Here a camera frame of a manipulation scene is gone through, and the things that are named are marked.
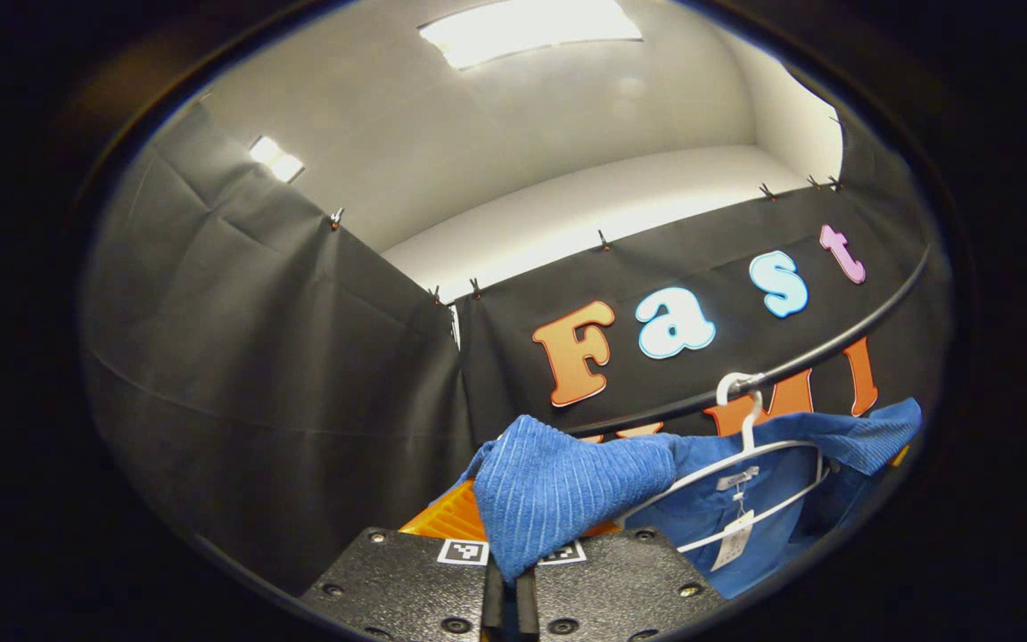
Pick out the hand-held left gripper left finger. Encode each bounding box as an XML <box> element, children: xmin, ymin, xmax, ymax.
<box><xmin>298</xmin><ymin>480</ymin><xmax>514</xmax><ymax>642</ymax></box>

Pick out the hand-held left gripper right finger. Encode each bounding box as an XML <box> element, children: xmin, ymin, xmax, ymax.
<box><xmin>517</xmin><ymin>526</ymin><xmax>730</xmax><ymax>642</ymax></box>

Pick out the blue corduroy jacket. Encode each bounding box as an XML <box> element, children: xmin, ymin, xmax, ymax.
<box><xmin>456</xmin><ymin>398</ymin><xmax>924</xmax><ymax>600</ymax></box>

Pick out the large white clothes hanger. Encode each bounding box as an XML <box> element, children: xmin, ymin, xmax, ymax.
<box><xmin>612</xmin><ymin>372</ymin><xmax>832</xmax><ymax>555</ymax></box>

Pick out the black clothes rack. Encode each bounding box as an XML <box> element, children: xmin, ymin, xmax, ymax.
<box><xmin>565</xmin><ymin>245</ymin><xmax>932</xmax><ymax>438</ymax></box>

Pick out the ceiling light panel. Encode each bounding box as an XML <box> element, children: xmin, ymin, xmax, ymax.
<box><xmin>418</xmin><ymin>0</ymin><xmax>645</xmax><ymax>71</ymax></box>
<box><xmin>248</xmin><ymin>135</ymin><xmax>306</xmax><ymax>185</ymax></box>

